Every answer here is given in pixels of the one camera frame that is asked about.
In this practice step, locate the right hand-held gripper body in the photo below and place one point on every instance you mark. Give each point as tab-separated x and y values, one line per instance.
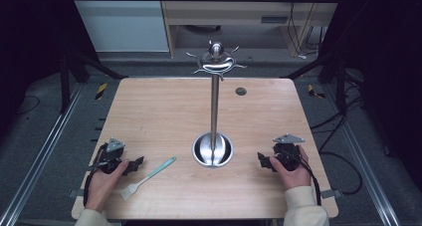
288	154

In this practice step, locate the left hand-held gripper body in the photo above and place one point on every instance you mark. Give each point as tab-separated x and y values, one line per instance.
111	158

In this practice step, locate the person's right hand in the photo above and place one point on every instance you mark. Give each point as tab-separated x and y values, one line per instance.
295	179

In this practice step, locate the person's left hand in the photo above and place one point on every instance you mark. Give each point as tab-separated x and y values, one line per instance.
101	186

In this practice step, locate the yellow black tape strip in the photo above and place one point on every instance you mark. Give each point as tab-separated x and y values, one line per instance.
313	91
101	90

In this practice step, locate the steel utensil rack stand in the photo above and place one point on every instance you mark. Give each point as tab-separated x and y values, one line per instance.
215	103

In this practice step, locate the black metal stand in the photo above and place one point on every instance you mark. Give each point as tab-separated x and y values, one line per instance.
340	83
64	83

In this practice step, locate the white cabinet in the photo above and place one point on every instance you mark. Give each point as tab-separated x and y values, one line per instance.
126	23

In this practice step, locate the dark curtain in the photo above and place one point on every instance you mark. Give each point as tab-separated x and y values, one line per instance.
30	37
388	53

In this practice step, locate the grey table bracket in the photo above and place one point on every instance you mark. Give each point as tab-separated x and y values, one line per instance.
75	193
331	193

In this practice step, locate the aluminium floor rail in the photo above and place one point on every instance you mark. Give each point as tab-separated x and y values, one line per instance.
40	153
365	159

